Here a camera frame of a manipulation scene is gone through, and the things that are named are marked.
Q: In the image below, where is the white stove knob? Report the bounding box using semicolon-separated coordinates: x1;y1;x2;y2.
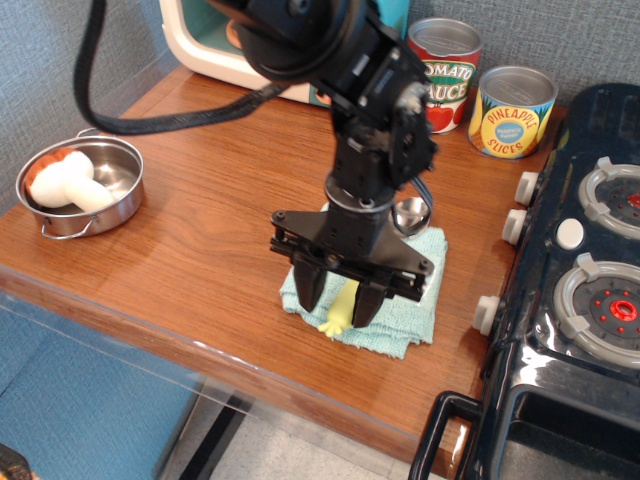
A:
472;296;500;336
514;171;539;206
501;209;527;246

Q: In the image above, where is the black toy stove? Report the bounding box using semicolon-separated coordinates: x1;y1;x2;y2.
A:
464;83;639;479

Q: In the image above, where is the pineapple slices can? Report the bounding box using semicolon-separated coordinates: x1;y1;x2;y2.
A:
468;65;558;159

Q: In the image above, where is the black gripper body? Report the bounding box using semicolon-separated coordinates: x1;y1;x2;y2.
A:
271;192;434;301

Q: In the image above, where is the white stove button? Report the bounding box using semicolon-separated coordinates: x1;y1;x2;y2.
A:
555;218;584;250

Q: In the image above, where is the grey burner ring upper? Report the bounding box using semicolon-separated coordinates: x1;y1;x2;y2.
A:
577;155;640;241

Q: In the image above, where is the toy microwave teal and cream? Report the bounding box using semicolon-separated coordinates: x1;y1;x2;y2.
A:
159;0;410;107

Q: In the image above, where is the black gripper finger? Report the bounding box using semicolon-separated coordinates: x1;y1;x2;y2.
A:
293;259;327;312
352;282;387;328

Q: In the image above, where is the white stove knob bottom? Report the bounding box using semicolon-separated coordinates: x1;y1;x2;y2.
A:
472;296;500;336

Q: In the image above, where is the spoon with yellow-green handle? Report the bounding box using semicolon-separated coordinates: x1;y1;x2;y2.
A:
317;197;433;338

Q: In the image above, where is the small steel pot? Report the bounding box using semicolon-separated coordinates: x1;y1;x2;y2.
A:
15;130;144;240

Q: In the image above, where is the white stove knob middle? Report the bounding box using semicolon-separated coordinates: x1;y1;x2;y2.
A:
501;209;527;246

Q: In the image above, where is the light blue towel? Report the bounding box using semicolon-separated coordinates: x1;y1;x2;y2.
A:
280;227;448;359

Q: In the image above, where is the grey burner ring lower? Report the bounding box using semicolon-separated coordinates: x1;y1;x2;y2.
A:
552;252;640;370

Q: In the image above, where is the white plush mushroom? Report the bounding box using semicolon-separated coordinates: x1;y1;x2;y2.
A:
25;147;116;212

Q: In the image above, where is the black braided cable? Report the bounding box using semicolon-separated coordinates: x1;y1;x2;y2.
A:
73;0;291;136

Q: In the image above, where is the white stove knob top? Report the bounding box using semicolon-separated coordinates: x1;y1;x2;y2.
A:
514;171;539;206

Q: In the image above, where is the tomato sauce can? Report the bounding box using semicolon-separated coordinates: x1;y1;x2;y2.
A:
408;17;483;133

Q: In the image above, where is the black oven door handle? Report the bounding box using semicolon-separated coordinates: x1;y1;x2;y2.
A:
408;391;483;480

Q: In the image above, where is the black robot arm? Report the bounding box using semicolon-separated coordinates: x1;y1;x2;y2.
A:
217;1;436;328

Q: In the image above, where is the grey burner ring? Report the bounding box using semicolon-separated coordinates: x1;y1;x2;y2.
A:
552;252;640;370
577;155;640;241

